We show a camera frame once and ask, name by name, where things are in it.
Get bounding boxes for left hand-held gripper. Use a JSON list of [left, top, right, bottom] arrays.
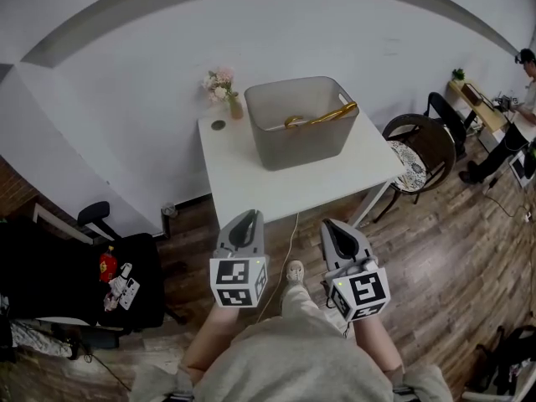
[[209, 209, 270, 309]]

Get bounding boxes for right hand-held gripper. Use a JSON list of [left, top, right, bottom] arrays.
[[319, 219, 392, 323]]

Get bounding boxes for grey plastic basket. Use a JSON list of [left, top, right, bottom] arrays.
[[243, 75, 361, 173]]

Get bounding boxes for golden wooden hanger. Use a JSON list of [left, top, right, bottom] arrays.
[[283, 100, 358, 131]]

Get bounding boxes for person's left forearm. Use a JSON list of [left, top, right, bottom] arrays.
[[179, 305, 240, 377]]

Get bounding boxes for person's right forearm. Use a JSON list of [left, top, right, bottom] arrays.
[[351, 316, 405, 377]]

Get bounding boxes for person's beige shoe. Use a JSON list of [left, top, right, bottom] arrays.
[[284, 259, 307, 286]]

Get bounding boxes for white square table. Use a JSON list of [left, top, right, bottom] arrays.
[[197, 110, 407, 235]]

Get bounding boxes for person's beige trouser leg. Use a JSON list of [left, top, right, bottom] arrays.
[[277, 282, 349, 339]]

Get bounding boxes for patterned seat cushion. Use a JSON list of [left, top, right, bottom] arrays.
[[386, 140, 428, 193]]

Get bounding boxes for person's beige shirt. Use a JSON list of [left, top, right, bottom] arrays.
[[131, 315, 456, 402]]

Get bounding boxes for white clutter on chair seat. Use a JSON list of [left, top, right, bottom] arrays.
[[103, 261, 142, 312]]

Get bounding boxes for red bottle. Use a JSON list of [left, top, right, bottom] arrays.
[[98, 245, 119, 284]]

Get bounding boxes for dark wicker round chair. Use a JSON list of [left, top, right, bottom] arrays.
[[372, 114, 458, 224]]

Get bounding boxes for pink flowers in vase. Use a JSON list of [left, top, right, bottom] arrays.
[[201, 66, 245, 121]]

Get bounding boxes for black folding chair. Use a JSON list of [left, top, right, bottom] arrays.
[[426, 91, 468, 159]]

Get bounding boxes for white table with slanted leg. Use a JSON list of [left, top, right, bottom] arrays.
[[34, 315, 127, 331]]

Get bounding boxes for black office chair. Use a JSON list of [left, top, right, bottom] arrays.
[[0, 200, 188, 343]]

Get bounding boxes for light wooden desk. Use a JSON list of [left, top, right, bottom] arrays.
[[446, 79, 510, 134]]

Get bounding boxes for black swivel chair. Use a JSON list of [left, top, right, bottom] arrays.
[[472, 323, 536, 398]]

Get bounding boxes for patterned grey cloth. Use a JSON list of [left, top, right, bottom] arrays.
[[9, 321, 73, 358]]

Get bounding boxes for white metal frame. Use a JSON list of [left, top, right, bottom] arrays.
[[33, 202, 95, 245]]

